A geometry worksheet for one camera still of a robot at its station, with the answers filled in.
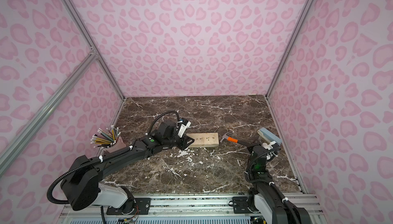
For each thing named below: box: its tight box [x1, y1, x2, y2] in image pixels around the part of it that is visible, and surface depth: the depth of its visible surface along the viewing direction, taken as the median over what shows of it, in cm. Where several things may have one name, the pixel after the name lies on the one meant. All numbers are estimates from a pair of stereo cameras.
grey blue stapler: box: [257, 127, 282, 145], surface depth 97 cm
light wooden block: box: [186, 132, 220, 148], surface depth 95 cm
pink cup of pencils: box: [90, 124, 127, 154], surface depth 86 cm
